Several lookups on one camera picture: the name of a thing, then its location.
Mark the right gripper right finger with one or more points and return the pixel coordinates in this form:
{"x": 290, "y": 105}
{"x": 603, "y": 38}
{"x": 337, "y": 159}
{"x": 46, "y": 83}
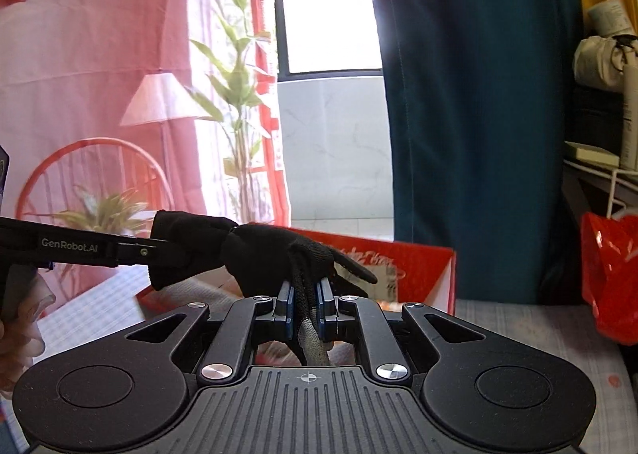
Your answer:
{"x": 360, "y": 321}

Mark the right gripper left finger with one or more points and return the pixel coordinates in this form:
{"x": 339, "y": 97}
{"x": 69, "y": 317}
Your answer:
{"x": 248, "y": 324}

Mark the grey knitted cloth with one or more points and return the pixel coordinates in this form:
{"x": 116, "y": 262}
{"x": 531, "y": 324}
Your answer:
{"x": 307, "y": 344}

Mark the black glove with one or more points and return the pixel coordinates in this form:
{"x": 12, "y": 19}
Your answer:
{"x": 260, "y": 257}

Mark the person left hand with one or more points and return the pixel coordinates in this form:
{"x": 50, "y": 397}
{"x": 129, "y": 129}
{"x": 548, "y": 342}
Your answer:
{"x": 21, "y": 340}

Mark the red strawberry cardboard box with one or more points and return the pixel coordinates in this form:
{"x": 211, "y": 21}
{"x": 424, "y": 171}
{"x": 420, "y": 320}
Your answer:
{"x": 405, "y": 273}

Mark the plaid strawberry tablecloth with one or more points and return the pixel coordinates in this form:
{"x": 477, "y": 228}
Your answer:
{"x": 471, "y": 391}

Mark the red plastic bag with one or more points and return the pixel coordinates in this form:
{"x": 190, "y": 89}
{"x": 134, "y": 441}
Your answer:
{"x": 609, "y": 272}

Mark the yellow sticky note pad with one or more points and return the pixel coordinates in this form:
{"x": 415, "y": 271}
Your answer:
{"x": 591, "y": 154}

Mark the white spray bottle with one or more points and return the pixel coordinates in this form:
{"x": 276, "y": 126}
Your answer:
{"x": 629, "y": 137}

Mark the teal curtain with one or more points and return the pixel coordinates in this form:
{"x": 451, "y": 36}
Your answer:
{"x": 476, "y": 94}

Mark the white wire rack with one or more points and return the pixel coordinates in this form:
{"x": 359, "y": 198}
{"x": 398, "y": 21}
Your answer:
{"x": 599, "y": 189}

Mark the beige drawstring pouch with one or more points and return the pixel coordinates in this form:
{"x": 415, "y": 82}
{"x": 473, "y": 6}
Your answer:
{"x": 599, "y": 61}

